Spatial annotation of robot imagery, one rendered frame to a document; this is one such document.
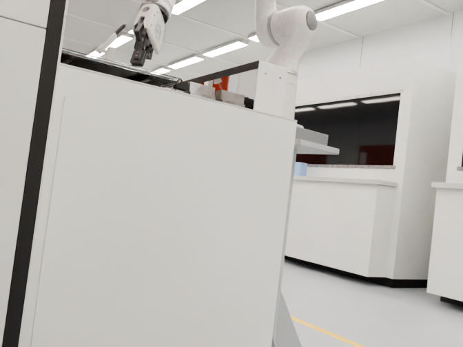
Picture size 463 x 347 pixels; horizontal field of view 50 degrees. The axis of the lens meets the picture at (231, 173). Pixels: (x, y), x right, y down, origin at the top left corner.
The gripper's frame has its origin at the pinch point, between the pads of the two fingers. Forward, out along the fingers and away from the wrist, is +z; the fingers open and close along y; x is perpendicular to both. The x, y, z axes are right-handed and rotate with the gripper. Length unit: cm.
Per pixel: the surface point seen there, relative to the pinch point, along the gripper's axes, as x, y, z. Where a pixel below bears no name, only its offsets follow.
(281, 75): -36.0, 8.0, -3.5
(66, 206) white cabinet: -4, -14, 48
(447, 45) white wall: -142, 317, -306
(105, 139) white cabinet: -8.5, -15.9, 34.1
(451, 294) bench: -135, 276, -35
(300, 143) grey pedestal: -39, 43, -5
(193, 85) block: -12.1, 11.0, -0.8
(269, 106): -34.1, 9.9, 5.2
